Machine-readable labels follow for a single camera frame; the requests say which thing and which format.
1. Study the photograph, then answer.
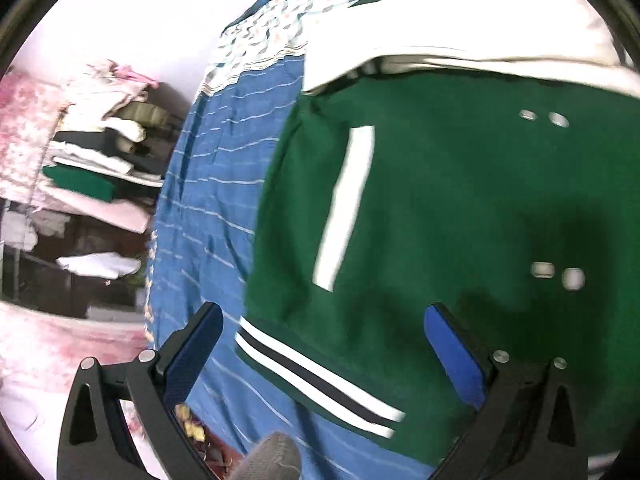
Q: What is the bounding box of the shelf with folded clothes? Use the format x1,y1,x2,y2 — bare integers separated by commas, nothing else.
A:
0,60,186,311

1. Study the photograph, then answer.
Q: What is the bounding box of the green and white varsity jacket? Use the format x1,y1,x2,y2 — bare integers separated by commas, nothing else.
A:
235,0,640,468

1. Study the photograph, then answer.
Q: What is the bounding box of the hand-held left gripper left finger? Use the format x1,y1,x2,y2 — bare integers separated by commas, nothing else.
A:
57,302,224,480

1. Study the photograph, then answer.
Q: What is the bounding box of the blue striped bed sheet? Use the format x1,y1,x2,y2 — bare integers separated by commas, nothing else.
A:
144,0,436,480

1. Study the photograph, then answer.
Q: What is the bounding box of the folded green cloth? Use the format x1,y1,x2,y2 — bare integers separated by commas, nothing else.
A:
42,165,117,204

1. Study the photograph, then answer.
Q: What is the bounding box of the dotted white blanket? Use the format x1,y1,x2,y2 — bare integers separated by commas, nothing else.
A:
200,0,426,96

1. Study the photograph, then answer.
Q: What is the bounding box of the white folded cloth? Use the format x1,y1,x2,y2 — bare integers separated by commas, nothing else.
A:
56,253,142,280

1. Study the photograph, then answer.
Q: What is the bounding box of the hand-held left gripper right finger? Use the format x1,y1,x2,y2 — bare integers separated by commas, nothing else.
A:
423,302,589,480

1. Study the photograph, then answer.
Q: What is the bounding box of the pink floral curtain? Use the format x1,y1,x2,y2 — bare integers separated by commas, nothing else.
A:
0,70,71,201

